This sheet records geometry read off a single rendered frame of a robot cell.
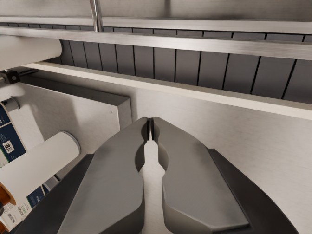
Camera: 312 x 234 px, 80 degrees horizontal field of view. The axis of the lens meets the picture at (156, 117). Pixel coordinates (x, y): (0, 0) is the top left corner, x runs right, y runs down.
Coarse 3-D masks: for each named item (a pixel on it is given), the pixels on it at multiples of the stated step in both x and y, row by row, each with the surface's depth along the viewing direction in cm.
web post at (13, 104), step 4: (12, 96) 59; (4, 100) 57; (8, 100) 58; (12, 100) 58; (16, 100) 59; (4, 104) 56; (8, 104) 57; (12, 104) 58; (16, 104) 59; (8, 108) 57; (12, 108) 58; (16, 108) 60
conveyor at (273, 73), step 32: (128, 32) 31; (160, 32) 28; (192, 32) 26; (224, 32) 24; (64, 64) 41; (96, 64) 37; (128, 64) 34; (160, 64) 31; (192, 64) 28; (224, 64) 26; (256, 64) 24; (288, 64) 23; (288, 96) 24
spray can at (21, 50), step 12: (12, 36) 32; (24, 36) 33; (0, 48) 30; (12, 48) 31; (24, 48) 32; (36, 48) 34; (48, 48) 36; (60, 48) 38; (0, 60) 30; (12, 60) 31; (24, 60) 33; (36, 60) 36
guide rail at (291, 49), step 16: (0, 32) 33; (16, 32) 31; (32, 32) 29; (48, 32) 28; (64, 32) 26; (80, 32) 25; (96, 32) 24; (112, 32) 23; (176, 48) 20; (192, 48) 19; (208, 48) 18; (224, 48) 18; (240, 48) 17; (256, 48) 17; (272, 48) 16; (288, 48) 16; (304, 48) 15
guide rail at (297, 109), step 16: (32, 64) 41; (48, 64) 40; (112, 80) 32; (128, 80) 31; (144, 80) 30; (160, 80) 30; (192, 96) 27; (208, 96) 26; (224, 96) 25; (240, 96) 24; (256, 96) 24; (272, 112) 23; (288, 112) 22; (304, 112) 21
